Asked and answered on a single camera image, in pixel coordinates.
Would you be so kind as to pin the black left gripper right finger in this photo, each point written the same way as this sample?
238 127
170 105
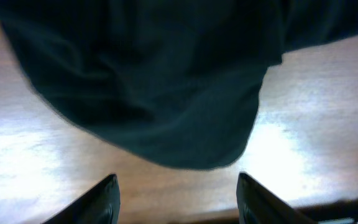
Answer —
258 205

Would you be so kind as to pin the black t-shirt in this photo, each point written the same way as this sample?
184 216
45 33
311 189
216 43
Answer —
175 82

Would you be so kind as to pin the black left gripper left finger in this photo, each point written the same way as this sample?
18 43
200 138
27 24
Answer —
99 205

